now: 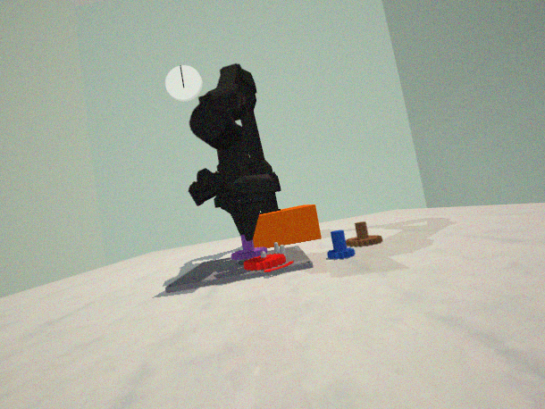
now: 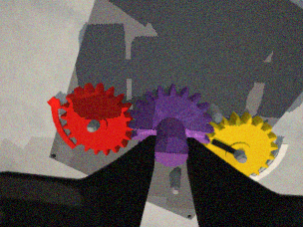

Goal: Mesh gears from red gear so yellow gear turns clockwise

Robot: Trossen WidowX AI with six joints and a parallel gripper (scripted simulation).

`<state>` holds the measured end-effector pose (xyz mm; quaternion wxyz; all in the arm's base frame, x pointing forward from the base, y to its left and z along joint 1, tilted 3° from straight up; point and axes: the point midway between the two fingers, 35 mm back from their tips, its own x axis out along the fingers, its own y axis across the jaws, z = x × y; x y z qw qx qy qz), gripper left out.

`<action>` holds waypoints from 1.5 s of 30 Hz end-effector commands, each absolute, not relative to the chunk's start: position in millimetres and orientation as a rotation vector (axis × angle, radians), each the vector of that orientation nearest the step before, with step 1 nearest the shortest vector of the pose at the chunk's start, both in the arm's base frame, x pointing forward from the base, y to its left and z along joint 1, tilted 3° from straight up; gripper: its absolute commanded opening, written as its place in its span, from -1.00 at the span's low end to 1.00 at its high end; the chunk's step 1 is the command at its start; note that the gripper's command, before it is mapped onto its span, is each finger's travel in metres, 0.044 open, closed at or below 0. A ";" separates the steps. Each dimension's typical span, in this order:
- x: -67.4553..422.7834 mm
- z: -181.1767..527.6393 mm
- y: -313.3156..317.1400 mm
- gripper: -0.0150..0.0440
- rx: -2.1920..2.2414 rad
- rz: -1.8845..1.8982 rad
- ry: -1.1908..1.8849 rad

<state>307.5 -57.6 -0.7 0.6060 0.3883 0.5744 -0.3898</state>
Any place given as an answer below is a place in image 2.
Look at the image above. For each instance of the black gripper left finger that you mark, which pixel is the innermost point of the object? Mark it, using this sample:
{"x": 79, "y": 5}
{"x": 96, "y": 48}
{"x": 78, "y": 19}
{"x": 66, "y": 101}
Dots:
{"x": 113, "y": 196}

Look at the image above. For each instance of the red gear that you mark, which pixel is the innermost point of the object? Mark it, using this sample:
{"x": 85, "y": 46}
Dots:
{"x": 89, "y": 103}

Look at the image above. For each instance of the yellow gear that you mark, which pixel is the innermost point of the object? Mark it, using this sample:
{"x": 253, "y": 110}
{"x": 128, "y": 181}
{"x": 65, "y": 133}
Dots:
{"x": 251, "y": 135}

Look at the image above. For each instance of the purple gear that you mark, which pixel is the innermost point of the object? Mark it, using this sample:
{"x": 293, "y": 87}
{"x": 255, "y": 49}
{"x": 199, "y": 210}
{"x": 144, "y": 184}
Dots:
{"x": 172, "y": 118}

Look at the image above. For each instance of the grey flat board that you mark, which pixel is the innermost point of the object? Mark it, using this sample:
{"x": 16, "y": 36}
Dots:
{"x": 240, "y": 55}

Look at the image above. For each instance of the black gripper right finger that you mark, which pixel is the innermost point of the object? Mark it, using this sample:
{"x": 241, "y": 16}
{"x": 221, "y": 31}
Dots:
{"x": 225, "y": 197}

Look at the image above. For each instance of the red curved arrow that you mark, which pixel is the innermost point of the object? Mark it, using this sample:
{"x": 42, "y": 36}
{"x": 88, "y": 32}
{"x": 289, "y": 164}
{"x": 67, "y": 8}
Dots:
{"x": 55, "y": 104}

